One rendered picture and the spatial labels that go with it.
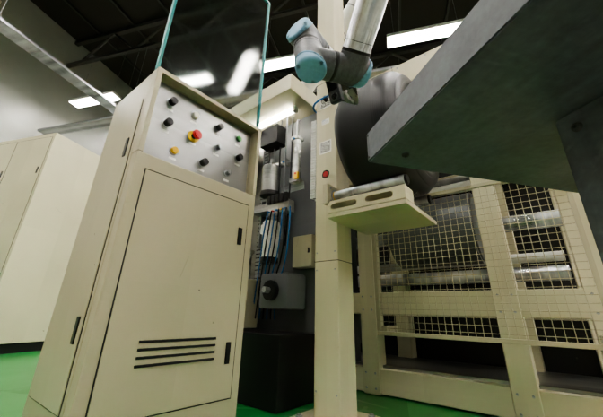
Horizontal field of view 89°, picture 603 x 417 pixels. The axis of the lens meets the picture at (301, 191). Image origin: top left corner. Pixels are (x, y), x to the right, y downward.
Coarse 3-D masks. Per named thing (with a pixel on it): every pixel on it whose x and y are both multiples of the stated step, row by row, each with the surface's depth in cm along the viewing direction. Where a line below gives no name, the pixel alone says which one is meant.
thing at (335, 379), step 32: (320, 0) 208; (320, 32) 197; (320, 96) 178; (320, 128) 170; (320, 160) 163; (320, 192) 156; (320, 224) 149; (320, 256) 144; (320, 288) 138; (352, 288) 141; (320, 320) 133; (352, 320) 136; (320, 352) 129; (352, 352) 130; (320, 384) 124; (352, 384) 125; (320, 416) 120; (352, 416) 121
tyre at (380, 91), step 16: (368, 80) 140; (384, 80) 128; (400, 80) 132; (368, 96) 128; (384, 96) 123; (336, 112) 138; (352, 112) 130; (368, 112) 125; (384, 112) 121; (336, 128) 135; (352, 128) 128; (368, 128) 124; (336, 144) 137; (352, 144) 129; (352, 160) 130; (352, 176) 135; (368, 176) 131; (384, 176) 128; (416, 176) 126; (432, 176) 136
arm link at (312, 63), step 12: (312, 36) 92; (300, 48) 90; (312, 48) 88; (324, 48) 90; (300, 60) 87; (312, 60) 86; (324, 60) 88; (300, 72) 89; (312, 72) 89; (324, 72) 89
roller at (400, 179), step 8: (400, 176) 122; (368, 184) 130; (376, 184) 128; (384, 184) 125; (392, 184) 124; (400, 184) 122; (408, 184) 122; (336, 192) 140; (344, 192) 137; (352, 192) 134; (360, 192) 132; (368, 192) 131
